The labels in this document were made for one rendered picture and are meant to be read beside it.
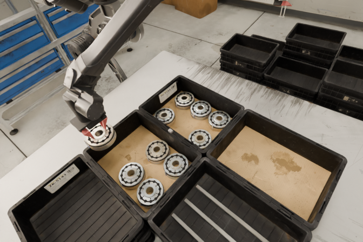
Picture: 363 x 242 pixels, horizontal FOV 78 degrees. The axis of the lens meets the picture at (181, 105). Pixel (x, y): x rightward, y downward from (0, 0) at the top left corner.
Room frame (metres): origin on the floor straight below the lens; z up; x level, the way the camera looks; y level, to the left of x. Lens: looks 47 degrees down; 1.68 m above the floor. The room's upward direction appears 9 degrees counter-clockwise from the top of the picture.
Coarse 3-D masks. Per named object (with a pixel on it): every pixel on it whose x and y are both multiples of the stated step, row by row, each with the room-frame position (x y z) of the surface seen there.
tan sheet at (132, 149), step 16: (144, 128) 0.68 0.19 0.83; (128, 144) 0.60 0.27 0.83; (144, 144) 0.59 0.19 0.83; (112, 160) 0.53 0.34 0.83; (128, 160) 0.52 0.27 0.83; (144, 160) 0.51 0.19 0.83; (112, 176) 0.46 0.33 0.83; (160, 176) 0.42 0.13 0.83; (128, 192) 0.38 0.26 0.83; (144, 208) 0.31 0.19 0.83
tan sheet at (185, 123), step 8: (168, 104) 0.82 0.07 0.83; (176, 112) 0.75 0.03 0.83; (184, 112) 0.74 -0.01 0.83; (176, 120) 0.70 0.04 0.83; (184, 120) 0.69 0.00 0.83; (192, 120) 0.68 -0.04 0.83; (200, 120) 0.68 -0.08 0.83; (176, 128) 0.65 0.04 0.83; (184, 128) 0.65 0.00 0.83; (192, 128) 0.64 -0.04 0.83; (200, 128) 0.63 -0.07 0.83; (208, 128) 0.63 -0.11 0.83; (184, 136) 0.60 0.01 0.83
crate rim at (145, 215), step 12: (120, 120) 0.67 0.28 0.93; (168, 132) 0.57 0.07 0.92; (96, 168) 0.45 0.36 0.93; (108, 180) 0.39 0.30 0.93; (180, 180) 0.35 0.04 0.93; (120, 192) 0.34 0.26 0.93; (168, 192) 0.31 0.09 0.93; (132, 204) 0.29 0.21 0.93; (156, 204) 0.28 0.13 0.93; (144, 216) 0.25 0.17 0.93
